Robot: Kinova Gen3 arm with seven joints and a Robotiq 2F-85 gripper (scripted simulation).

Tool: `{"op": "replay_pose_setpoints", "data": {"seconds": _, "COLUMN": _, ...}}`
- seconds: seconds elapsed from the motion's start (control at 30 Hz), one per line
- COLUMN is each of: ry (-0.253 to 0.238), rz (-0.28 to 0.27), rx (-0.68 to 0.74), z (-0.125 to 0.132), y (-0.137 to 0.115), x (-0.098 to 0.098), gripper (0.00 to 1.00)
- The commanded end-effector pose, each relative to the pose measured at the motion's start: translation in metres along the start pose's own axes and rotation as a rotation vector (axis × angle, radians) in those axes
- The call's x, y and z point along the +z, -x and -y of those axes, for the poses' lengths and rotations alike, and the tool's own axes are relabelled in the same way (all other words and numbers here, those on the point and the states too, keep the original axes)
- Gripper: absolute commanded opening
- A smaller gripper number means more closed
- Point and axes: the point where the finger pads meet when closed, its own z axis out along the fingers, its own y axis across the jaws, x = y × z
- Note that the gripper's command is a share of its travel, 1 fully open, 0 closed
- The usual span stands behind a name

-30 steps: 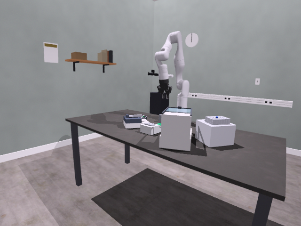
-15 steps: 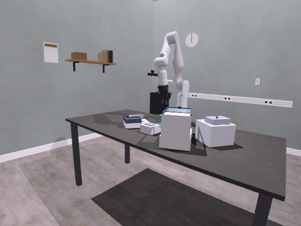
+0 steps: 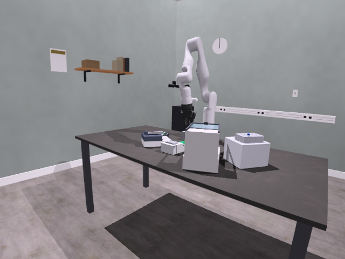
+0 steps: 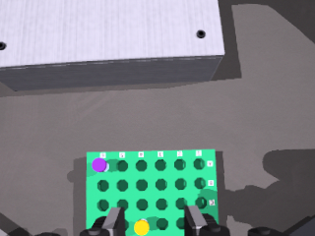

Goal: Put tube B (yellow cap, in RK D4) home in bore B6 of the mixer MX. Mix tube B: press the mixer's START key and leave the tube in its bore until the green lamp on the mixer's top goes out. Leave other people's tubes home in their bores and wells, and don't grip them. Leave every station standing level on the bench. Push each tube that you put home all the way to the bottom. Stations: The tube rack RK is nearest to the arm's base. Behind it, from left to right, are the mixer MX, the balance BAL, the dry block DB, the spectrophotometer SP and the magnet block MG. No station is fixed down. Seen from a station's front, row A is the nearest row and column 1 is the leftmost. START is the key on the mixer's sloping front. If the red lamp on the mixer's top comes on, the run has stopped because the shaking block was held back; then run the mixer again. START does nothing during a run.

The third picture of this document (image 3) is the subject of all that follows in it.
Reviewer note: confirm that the white balance with glass enclosure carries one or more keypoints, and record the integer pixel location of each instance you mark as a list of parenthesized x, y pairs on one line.
[(201, 148)]

